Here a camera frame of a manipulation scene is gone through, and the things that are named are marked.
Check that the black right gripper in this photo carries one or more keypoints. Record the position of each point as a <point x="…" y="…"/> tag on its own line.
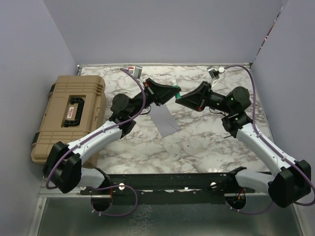
<point x="197" y="99"/>

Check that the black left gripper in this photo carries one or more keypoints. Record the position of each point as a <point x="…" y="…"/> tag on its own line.
<point x="159" y="93"/>

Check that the green white glue stick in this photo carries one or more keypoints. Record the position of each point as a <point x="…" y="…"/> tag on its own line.
<point x="178" y="90"/>

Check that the grey paper envelope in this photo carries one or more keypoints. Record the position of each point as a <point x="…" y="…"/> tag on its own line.
<point x="163" y="120"/>

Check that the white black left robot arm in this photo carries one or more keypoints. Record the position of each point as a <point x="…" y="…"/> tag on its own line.
<point x="64" y="166"/>

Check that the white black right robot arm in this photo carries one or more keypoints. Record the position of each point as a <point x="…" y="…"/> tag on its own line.
<point x="289" y="180"/>

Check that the tan plastic tool case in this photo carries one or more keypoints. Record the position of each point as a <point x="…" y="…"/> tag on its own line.
<point x="76" y="107"/>

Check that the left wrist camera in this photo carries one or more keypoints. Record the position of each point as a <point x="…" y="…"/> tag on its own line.
<point x="136" y="71"/>

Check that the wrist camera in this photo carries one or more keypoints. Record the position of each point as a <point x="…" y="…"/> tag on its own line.
<point x="215" y="73"/>
<point x="136" y="71"/>

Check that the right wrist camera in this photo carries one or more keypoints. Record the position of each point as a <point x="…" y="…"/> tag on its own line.
<point x="215" y="73"/>

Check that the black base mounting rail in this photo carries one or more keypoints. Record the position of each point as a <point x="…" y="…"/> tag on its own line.
<point x="168" y="189"/>

